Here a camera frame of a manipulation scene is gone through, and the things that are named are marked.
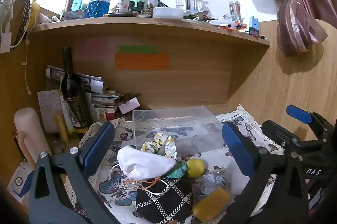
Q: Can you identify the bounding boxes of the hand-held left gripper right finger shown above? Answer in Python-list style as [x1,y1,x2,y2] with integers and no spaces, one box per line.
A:
[222,122,309,224]

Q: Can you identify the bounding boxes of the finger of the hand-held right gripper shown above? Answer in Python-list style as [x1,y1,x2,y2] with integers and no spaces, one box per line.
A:
[261,120,303,158]
[286,105,332,141]

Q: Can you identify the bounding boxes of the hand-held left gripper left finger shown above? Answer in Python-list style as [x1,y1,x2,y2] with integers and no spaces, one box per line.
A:
[28,122,122,224]

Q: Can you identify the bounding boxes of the silver blue scrunchie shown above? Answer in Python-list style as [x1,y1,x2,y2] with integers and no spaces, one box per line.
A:
[200,173,228,191]

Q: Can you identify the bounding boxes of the white cloth pouch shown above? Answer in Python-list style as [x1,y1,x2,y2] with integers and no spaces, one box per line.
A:
[116,145,176,180]

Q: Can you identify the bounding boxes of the yellow sponge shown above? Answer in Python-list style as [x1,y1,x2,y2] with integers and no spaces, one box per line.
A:
[192,186,231,223]

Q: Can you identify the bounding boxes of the clear plastic box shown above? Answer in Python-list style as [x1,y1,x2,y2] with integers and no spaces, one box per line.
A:
[132,105,232,158]

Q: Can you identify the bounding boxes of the floral yellow white scrunchie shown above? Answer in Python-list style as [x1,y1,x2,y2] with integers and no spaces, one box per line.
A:
[141,133,178,158]

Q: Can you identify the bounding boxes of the black patterned pouch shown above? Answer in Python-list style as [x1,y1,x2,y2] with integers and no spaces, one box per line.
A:
[135,177,194,224]

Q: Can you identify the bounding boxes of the stack of small boxes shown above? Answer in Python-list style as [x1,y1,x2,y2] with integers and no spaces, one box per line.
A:
[91,91,122,122]

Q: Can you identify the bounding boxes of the yellow tube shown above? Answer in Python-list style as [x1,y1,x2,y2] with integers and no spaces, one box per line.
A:
[55,115,69,143]

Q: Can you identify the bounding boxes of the dark wine bottle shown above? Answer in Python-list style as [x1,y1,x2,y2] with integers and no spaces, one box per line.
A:
[60,47,92,135]

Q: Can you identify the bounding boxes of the butterfly print lace cloth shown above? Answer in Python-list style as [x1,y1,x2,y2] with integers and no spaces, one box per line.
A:
[79,105,286,224]

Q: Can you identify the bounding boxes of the white paper tag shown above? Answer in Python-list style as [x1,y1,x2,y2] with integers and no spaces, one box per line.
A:
[118,98,140,115]

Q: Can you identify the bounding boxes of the white handwritten note paper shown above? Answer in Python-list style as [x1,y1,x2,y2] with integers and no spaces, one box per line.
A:
[37,90,64,133]

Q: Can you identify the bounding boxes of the rolled printed papers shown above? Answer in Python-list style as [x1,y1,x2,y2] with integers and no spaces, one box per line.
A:
[46,65,105,94]

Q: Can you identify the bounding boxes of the pale pink cylinder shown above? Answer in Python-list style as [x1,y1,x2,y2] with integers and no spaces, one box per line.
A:
[14,107,52,164]

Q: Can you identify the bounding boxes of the white blue box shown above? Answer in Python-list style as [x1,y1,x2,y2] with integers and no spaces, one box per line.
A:
[7,162,35,205]

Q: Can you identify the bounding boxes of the mauve tied curtain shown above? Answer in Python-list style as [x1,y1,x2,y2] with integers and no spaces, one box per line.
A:
[229,0,328,57]

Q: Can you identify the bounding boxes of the orange sticky note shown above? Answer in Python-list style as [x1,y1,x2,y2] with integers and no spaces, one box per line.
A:
[115,53,170,71]

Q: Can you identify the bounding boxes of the pink sticky note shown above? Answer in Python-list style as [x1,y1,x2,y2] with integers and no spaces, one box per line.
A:
[74,38,109,61]

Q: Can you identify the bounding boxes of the blue plastic block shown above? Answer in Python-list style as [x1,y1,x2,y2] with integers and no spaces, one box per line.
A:
[250,16,260,35]

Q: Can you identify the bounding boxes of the green sticky note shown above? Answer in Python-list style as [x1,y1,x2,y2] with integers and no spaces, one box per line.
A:
[118,45,160,54]

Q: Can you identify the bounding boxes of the orange pens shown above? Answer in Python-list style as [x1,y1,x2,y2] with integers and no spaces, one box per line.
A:
[220,22,248,30]

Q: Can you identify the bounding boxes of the clear glass jar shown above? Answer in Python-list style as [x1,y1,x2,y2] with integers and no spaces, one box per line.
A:
[224,1,242,22]

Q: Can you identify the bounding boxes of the black orange pen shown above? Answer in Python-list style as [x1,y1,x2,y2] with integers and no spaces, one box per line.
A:
[103,12,140,18]

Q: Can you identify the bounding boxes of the wooden shelf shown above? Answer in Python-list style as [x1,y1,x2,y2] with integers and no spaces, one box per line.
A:
[28,16,271,47]

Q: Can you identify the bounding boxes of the white hanging tag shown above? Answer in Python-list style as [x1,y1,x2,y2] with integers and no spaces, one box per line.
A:
[0,32,12,53]

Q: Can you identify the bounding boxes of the blue glass decanter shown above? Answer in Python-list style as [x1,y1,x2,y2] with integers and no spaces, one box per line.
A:
[88,0,111,18]

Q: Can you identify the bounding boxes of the dark patterned band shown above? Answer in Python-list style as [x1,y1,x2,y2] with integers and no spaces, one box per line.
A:
[12,0,31,47]

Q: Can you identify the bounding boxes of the white plastic case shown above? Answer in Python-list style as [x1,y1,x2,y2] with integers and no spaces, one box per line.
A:
[153,7,184,20]

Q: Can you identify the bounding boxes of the white hanging cloth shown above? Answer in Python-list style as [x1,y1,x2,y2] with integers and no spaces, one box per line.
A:
[0,0,16,27]

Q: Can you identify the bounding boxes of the white cord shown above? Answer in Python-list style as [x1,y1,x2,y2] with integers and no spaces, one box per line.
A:
[24,29,32,95]

